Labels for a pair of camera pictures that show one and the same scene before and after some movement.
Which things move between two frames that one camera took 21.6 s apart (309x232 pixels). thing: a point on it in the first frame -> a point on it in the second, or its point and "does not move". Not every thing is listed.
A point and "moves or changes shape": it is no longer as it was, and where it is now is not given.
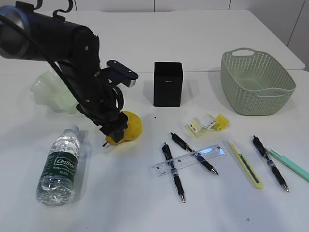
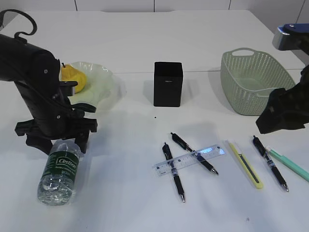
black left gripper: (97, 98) -> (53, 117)
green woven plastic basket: (257, 83) does not move
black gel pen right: (264, 151) does not move
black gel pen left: (169, 159) does not move
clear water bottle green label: (56, 183) does not move
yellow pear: (133, 131) moves or changes shape
